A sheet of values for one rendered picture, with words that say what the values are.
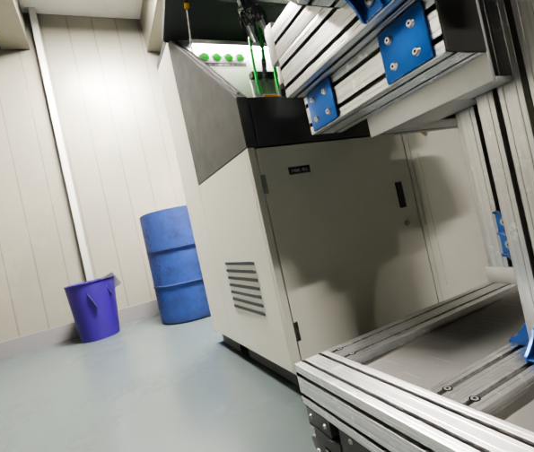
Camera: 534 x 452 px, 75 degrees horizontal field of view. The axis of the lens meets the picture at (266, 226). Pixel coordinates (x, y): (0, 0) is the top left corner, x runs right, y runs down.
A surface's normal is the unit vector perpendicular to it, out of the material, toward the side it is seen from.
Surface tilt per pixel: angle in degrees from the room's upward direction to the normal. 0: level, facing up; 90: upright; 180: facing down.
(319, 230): 90
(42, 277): 90
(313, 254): 90
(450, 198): 90
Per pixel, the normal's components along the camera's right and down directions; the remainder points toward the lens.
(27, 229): 0.41, -0.10
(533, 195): -0.88, 0.19
